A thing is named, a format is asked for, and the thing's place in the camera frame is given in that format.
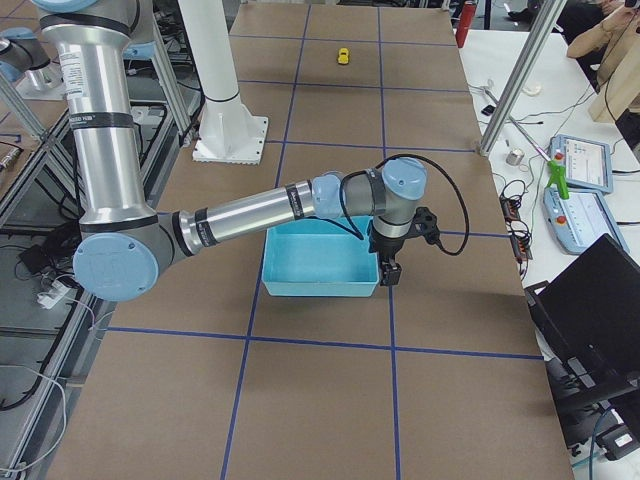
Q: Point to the green handled reacher grabber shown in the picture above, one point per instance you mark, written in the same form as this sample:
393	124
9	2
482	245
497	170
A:
555	164

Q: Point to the teach pendant tablet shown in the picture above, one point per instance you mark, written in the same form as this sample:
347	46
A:
580	220
587	163

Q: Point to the upper teach pendant tablet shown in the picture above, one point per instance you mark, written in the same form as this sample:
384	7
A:
587	163

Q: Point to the small black phone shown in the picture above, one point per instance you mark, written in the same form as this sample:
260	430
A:
488	110

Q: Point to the yellow beetle toy car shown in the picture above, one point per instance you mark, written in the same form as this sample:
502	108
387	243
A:
343	56

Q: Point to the aluminium frame post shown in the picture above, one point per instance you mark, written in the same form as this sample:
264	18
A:
535	42

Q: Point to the black usb hub with cables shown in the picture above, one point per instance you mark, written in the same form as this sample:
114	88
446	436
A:
520	236

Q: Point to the small silver metal cylinder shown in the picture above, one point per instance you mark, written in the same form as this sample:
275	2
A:
515	157

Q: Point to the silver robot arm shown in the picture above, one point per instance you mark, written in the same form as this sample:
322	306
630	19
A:
126	245
23	58

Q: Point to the light blue plastic bin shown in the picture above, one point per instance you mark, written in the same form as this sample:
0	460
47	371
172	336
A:
315	258

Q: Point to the lower teach pendant tablet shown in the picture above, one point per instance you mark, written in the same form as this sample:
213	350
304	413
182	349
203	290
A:
580	220

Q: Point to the brown paper table mat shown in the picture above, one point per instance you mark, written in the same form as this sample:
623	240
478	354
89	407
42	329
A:
208	376

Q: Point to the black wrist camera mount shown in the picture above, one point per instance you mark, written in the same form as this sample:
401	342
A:
424	225

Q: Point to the black laptop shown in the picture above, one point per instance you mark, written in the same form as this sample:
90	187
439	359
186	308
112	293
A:
589	315

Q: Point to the red cylinder bottle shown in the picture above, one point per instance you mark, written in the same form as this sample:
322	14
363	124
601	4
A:
465	20

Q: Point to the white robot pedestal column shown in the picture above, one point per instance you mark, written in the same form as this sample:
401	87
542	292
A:
228	132

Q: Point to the person's forearm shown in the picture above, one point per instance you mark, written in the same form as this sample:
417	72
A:
594	38

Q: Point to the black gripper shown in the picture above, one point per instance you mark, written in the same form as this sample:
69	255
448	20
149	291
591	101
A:
387	247

